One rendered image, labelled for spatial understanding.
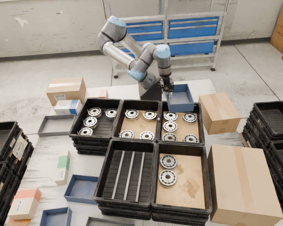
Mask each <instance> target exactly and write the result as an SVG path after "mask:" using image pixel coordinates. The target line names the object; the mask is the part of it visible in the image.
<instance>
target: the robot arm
mask: <svg viewBox="0 0 283 226"><path fill-rule="evenodd" d="M115 42H120V43H121V44H123V45H124V46H125V47H126V48H127V49H128V50H129V51H130V52H131V53H132V54H134V55H135V58H136V59H135V58H133V57H131V56H130V55H128V54H127V53H125V52H124V51H122V50H121V49H119V48H118V47H116V46H115V44H114V43H115ZM97 43H98V47H99V49H100V51H101V52H102V53H103V54H104V55H106V56H110V57H111V58H113V59H114V60H115V61H117V62H118V63H120V64H121V65H122V66H124V67H125V68H127V69H128V70H127V73H128V75H130V76H131V77H132V78H134V79H135V80H137V81H138V82H139V83H140V84H141V86H142V87H143V88H144V89H149V88H150V87H151V86H152V85H153V84H154V82H155V79H156V76H155V75H154V74H152V73H149V72H147V69H148V68H149V67H150V65H151V64H152V62H153V61H154V60H155V61H157V65H158V72H159V75H160V77H162V79H161V80H160V83H159V89H160V90H161V92H162V94H163V95H164V97H165V98H166V99H168V97H167V93H166V92H168V96H169V98H170V97H172V91H174V82H173V81H172V78H170V77H169V76H170V75H171V74H172V65H171V56H170V55H171V53H170V48H169V46H168V45H166V44H160V45H158V46H157V45H155V44H153V43H145V44H144V45H143V47H141V46H140V45H139V44H138V43H137V42H136V41H135V40H134V39H133V38H132V37H131V36H130V35H129V34H128V33H127V29H126V24H125V23H124V22H123V21H121V20H120V19H118V18H116V17H115V16H111V17H110V18H109V19H108V20H107V22H106V24H105V25H104V27H103V28H102V30H101V31H100V33H99V34H98V37H97Z"/></svg>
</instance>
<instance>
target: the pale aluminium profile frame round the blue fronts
mask: <svg viewBox="0 0 283 226"><path fill-rule="evenodd" d="M107 3H108V9H109V15H110V17H111V16H112V12H111V3H110V0H107ZM229 3H230V0H226V4H225V8H224V12H225V13H224V16H223V17H222V21H221V22H218V24H221V27H220V31H219V35H211V36H199V37H187V38H174V39H167V28H168V0H165V8H164V16H165V20H164V26H163V28H164V39H157V40H145V41H136V42H137V43H138V44H139V45H142V44H145V43H153V44H155V43H164V44H167V43H172V42H184V41H196V40H208V39H218V40H217V45H214V46H213V51H212V52H213V53H205V54H194V55H182V56H171V60H174V59H186V58H198V57H209V59H210V61H211V62H206V63H194V64H182V65H172V68H184V67H196V66H208V65H212V68H211V71H215V66H216V61H217V56H218V52H219V47H220V44H221V38H222V34H223V30H224V25H225V21H226V16H227V12H228V7H229ZM102 7H103V13H104V18H105V23H106V21H107V20H108V17H107V11H106V4H105V0H102ZM211 7H212V0H209V6H208V11H211ZM225 14H226V15H225ZM159 15H162V0H159ZM166 17H167V20H166ZM114 44H115V46H116V47H118V46H124V45H123V44H121V43H114ZM214 47H216V49H215V48H214ZM213 57H214V59H213ZM111 59H112V65H113V71H114V75H115V76H114V78H118V76H117V73H118V72H127V70H128V69H118V68H116V67H117V64H119V63H118V62H117V61H115V60H114V59H113V58H111Z"/></svg>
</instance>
